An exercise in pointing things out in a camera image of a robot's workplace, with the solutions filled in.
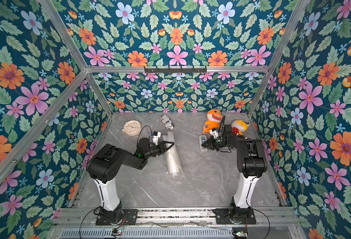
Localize pink round alarm clock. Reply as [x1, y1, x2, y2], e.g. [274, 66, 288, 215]
[122, 120, 142, 136]

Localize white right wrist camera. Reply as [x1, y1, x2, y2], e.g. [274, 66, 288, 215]
[209, 128, 219, 139]

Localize white tape dispenser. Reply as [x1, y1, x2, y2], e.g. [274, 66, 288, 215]
[199, 134, 208, 152]

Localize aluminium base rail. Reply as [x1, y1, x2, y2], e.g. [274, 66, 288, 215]
[48, 207, 307, 239]

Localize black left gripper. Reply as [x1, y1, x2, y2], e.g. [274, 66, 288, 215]
[143, 142, 174, 160]

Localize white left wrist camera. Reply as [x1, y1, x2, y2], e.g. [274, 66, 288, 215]
[152, 131, 161, 145]

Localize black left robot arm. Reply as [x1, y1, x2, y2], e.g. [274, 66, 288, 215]
[86, 138, 175, 226]

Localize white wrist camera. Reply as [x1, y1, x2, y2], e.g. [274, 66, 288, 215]
[152, 131, 161, 145]
[209, 128, 219, 139]

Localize yellow plush toy red shorts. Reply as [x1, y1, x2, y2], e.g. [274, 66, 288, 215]
[231, 120, 249, 135]

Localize black hook rail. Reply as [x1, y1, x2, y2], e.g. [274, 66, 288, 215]
[144, 66, 207, 74]

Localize orange shark plush toy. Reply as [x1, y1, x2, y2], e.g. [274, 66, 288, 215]
[203, 109, 223, 133]

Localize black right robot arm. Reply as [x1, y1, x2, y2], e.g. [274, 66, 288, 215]
[210, 124, 267, 224]

